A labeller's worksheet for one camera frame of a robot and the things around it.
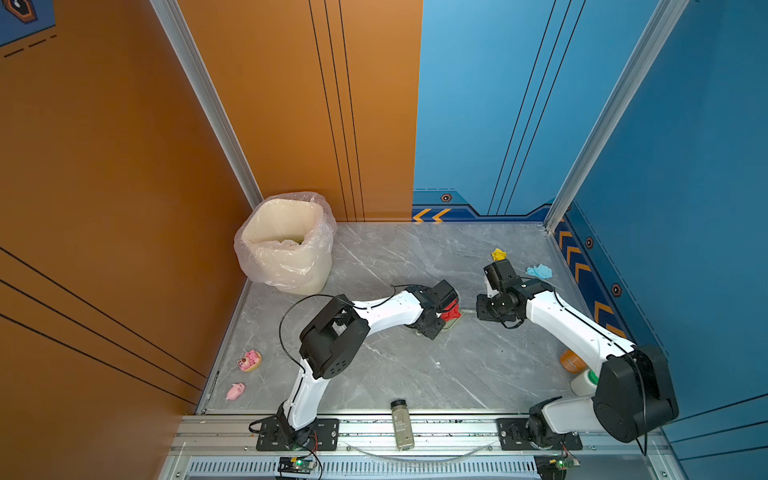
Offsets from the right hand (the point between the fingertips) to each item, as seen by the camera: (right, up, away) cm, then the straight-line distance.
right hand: (479, 312), depth 87 cm
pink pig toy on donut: (-65, -13, -4) cm, 67 cm away
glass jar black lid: (-23, -25, -16) cm, 37 cm away
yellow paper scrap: (+14, +16, +22) cm, 31 cm away
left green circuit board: (-48, -33, -16) cm, 61 cm away
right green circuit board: (+13, -34, -16) cm, 39 cm away
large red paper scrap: (-7, -1, +7) cm, 9 cm away
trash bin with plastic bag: (-55, +20, -6) cm, 59 cm away
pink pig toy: (-67, -20, -8) cm, 71 cm away
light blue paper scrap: (+28, +11, +19) cm, 35 cm away
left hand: (-13, -5, +5) cm, 15 cm away
